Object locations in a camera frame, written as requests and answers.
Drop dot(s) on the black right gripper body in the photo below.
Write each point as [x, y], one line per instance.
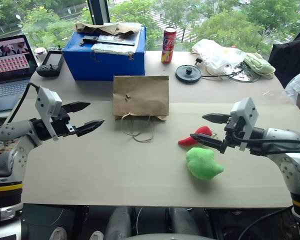
[231, 136]

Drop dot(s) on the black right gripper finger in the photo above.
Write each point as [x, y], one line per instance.
[216, 118]
[207, 140]

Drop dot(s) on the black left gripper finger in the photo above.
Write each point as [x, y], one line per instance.
[76, 106]
[90, 126]

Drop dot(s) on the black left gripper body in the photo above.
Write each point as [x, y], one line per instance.
[63, 125]

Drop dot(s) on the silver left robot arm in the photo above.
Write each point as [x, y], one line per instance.
[13, 130]

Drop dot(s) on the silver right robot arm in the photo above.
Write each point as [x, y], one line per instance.
[286, 140]

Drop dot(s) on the brown paper bag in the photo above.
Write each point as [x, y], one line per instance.
[142, 95]

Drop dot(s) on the white plastic bag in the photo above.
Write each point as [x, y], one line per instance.
[217, 53]

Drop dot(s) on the red plush chili pepper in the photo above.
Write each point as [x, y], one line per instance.
[187, 141]

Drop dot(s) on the green plush toy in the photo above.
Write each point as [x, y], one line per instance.
[202, 162]

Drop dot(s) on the blue box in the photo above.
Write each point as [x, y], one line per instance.
[102, 65]

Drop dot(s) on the clear round glass lid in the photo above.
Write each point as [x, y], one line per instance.
[242, 76]

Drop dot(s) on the black handheld controller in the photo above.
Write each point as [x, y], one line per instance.
[51, 63]

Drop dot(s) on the black round kettle base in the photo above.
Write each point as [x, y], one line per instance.
[188, 74]

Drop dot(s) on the white paper cup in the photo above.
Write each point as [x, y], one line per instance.
[40, 53]

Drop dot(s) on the light green cloth pouch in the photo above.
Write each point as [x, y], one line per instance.
[258, 65]

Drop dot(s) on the white cloth pouch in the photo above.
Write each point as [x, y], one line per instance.
[110, 48]

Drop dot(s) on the black flat device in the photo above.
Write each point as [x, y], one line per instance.
[90, 38]

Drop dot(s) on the open laptop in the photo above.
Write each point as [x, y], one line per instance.
[7, 75]

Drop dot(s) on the grey rounded robot leg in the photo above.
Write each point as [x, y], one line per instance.
[118, 222]
[183, 221]

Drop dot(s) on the crumpled brown paper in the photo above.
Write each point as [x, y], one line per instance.
[107, 28]

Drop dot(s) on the red drink can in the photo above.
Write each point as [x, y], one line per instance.
[168, 45]

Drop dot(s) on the black backpack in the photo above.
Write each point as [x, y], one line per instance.
[290, 60]

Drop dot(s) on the white shoe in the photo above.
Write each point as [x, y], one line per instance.
[58, 233]
[97, 235]

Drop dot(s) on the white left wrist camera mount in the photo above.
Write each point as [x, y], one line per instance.
[48, 102]

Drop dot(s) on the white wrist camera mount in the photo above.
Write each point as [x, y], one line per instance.
[48, 102]
[247, 112]

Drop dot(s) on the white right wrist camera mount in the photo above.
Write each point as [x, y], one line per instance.
[247, 112]

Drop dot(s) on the dark window frame post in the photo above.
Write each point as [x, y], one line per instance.
[98, 11]

